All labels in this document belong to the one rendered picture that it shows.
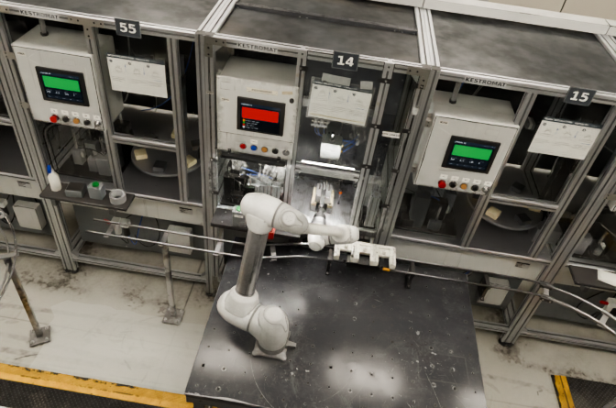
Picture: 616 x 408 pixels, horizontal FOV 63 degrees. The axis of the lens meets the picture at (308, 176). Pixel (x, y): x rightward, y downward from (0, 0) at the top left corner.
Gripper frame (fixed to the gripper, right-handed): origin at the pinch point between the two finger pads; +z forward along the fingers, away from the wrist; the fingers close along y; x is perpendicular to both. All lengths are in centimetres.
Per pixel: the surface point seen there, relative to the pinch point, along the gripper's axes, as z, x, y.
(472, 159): -16, -73, 58
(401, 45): 14, -28, 100
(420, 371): -88, -65, -31
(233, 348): -92, 34, -31
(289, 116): -13, 24, 65
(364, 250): -26.7, -29.4, -12.3
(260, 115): -16, 39, 65
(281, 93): -13, 29, 78
